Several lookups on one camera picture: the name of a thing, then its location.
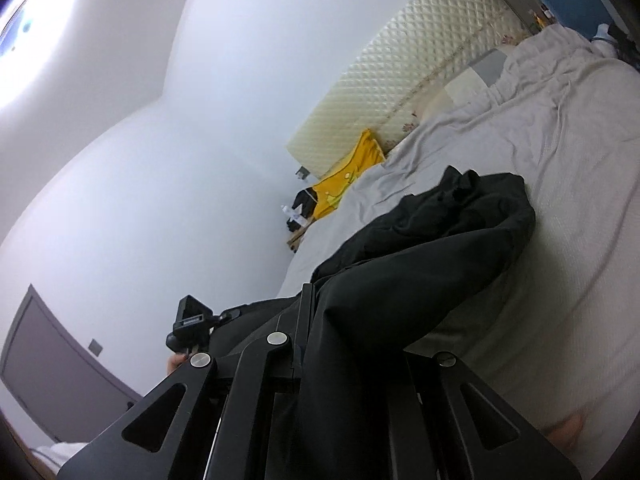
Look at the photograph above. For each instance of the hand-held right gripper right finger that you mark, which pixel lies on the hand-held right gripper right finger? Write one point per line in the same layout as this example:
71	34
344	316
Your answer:
425	410

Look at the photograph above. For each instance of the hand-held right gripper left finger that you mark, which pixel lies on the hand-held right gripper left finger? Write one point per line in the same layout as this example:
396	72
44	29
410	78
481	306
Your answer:
305	320

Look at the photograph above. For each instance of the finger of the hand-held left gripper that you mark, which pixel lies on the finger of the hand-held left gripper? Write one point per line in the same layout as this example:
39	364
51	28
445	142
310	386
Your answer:
229	315

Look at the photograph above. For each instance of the black puffer jacket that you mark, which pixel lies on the black puffer jacket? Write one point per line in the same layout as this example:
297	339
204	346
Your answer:
400	260

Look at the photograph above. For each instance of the person's left hand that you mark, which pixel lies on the person's left hand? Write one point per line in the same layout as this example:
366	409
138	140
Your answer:
176	364

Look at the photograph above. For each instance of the wooden nightstand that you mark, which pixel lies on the wooden nightstand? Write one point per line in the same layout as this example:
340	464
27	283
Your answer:
296	241

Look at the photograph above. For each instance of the white plastic bottle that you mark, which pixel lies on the white plastic bottle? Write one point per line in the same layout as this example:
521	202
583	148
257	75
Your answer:
296	216

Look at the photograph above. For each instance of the black bag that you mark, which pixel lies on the black bag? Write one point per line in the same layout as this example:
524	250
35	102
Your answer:
303	201

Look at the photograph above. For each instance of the person's bare foot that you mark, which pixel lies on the person's bare foot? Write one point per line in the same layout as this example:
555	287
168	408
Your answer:
567	427

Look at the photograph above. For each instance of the grey door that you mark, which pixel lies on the grey door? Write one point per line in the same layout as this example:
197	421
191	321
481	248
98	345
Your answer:
55	360

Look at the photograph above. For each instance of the yellow pillow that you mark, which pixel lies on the yellow pillow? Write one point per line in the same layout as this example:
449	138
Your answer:
345	175

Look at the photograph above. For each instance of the white cloth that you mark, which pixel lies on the white cloth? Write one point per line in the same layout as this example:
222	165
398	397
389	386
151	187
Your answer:
60	452

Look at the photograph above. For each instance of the bed with grey sheet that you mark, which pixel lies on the bed with grey sheet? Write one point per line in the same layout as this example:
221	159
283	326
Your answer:
550	210

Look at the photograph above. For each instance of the cream quilted headboard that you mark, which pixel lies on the cream quilted headboard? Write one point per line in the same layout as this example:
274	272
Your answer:
400	75

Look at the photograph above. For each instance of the patchwork pillow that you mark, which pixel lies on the patchwork pillow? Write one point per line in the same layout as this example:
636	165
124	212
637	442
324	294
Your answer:
475	77

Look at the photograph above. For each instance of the ceiling light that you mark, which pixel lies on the ceiling light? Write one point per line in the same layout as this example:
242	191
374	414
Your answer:
35	25

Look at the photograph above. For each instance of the small bottles on shelf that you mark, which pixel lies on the small bottles on shelf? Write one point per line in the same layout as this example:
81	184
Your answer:
542	15

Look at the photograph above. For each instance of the black device stand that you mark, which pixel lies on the black device stand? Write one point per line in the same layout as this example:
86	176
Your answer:
620	40

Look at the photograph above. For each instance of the wall switch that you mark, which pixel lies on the wall switch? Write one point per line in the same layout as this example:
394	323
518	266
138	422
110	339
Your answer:
95	346

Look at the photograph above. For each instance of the wall socket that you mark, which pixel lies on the wall socket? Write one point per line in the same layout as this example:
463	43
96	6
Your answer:
301	172

